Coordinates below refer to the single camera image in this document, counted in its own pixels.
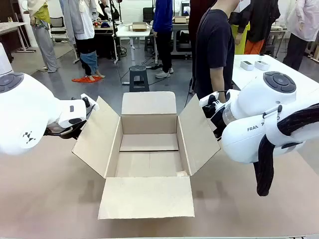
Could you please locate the person in royal blue top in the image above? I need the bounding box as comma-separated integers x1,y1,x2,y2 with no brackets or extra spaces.
152,0,174,79

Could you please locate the person's right forearm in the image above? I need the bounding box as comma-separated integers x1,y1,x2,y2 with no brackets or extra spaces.
210,66,234,99

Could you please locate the large brown cardboard box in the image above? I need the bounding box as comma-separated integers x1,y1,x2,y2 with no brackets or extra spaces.
72,91,221,220

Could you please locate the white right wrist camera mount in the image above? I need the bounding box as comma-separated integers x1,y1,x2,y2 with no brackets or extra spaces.
199,91,220,107

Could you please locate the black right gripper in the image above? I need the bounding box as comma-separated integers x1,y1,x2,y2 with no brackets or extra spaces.
203,96,226,141

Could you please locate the shallow open cardboard box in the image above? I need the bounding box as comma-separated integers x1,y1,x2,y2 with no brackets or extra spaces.
132,21,148,32

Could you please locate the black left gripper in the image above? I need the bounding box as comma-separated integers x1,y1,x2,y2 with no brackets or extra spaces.
44,119,87,140

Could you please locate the mannequin with yellow-green top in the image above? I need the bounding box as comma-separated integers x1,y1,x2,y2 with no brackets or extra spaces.
26,0,59,74

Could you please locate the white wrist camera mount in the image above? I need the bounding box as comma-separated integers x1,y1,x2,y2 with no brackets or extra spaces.
199,91,220,107
80,93,100,115

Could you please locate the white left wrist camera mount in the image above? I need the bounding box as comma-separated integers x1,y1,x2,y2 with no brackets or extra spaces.
80,93,100,115

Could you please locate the orange cloth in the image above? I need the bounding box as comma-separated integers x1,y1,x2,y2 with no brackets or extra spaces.
71,76,103,84

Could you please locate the person in orange trousers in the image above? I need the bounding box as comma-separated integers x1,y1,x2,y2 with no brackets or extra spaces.
228,0,281,55

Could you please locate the black mesh office chair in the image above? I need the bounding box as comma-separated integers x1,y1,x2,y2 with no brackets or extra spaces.
49,16,70,44

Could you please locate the person in dark t-shirt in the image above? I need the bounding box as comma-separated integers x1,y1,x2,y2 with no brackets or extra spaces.
193,0,240,100

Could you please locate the person in pink shirt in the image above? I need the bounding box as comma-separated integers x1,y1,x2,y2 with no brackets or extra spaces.
282,0,319,72

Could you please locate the white side table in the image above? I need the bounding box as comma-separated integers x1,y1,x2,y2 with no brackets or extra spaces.
231,54,319,95

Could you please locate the white height-adjustable desk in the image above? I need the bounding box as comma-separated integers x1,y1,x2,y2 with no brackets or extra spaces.
114,23,154,63

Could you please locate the mannequin with grey jacket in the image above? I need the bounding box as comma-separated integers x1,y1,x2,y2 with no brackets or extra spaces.
59,0,106,83

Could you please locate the black plastic step stool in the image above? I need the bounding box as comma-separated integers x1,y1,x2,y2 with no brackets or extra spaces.
129,65,151,93

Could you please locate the black braided cable sleeve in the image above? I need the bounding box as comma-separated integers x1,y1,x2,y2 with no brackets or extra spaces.
256,104,319,197

